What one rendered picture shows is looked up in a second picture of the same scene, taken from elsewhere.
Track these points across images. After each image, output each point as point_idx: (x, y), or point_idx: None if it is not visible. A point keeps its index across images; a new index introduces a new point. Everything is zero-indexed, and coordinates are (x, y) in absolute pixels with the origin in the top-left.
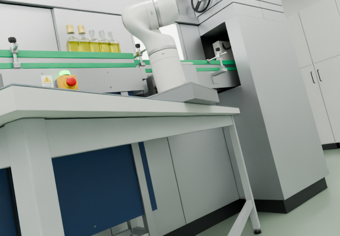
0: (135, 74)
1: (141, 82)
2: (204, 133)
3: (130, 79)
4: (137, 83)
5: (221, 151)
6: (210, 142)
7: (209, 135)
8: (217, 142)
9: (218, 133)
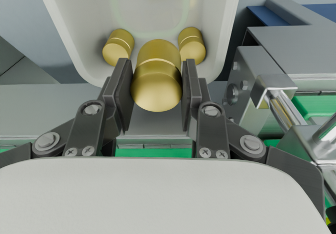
0: (306, 54)
1: (265, 38)
2: (39, 83)
3: (326, 44)
4: (284, 35)
5: (31, 63)
6: (38, 73)
7: (30, 80)
8: (24, 71)
9: (7, 81)
